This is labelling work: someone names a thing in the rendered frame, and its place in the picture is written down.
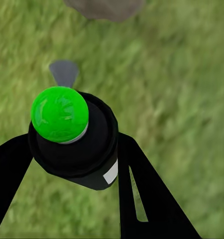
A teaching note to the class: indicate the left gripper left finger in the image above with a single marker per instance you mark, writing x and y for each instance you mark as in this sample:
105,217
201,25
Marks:
15,158

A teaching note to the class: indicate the pesticide atomizer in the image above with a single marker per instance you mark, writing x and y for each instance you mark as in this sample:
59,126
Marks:
73,135

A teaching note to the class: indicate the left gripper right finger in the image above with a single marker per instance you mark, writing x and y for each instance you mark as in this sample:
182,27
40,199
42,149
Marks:
166,220

